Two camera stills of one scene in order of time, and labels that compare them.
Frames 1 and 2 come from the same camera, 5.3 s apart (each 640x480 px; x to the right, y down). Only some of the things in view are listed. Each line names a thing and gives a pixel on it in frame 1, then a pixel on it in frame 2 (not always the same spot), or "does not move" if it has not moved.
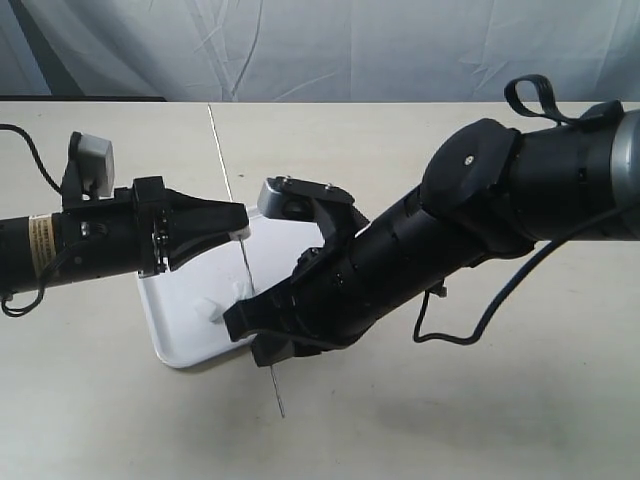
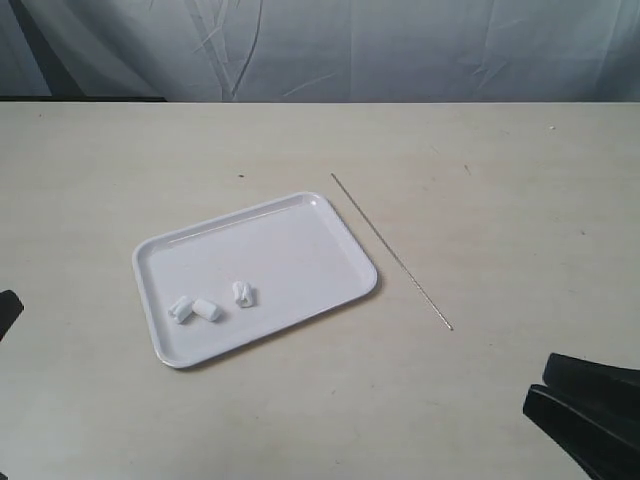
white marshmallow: x=209 y=309 does not move
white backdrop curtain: x=316 y=50 does not move
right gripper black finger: x=271 y=309 → x=592 y=377
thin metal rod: x=244 y=250 → x=389 y=249
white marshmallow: x=241 y=290 does not move
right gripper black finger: x=272 y=347 → x=602 y=436
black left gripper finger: x=186 y=247 → x=11 y=307
